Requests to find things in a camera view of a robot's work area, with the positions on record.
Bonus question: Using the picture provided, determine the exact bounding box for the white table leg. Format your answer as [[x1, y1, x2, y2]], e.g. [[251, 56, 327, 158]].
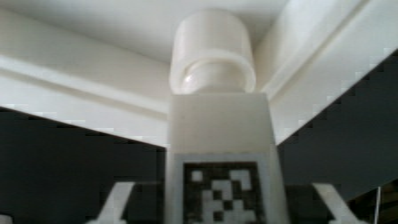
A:
[[164, 9, 290, 224]]

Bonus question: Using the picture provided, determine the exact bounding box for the white square tabletop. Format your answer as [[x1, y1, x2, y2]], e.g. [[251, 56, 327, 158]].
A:
[[0, 0, 398, 145]]

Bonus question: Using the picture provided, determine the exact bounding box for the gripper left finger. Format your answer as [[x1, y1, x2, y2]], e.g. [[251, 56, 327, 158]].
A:
[[86, 182, 135, 224]]

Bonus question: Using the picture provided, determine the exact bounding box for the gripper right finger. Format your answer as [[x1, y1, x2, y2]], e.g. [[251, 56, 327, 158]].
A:
[[313, 183, 368, 224]]

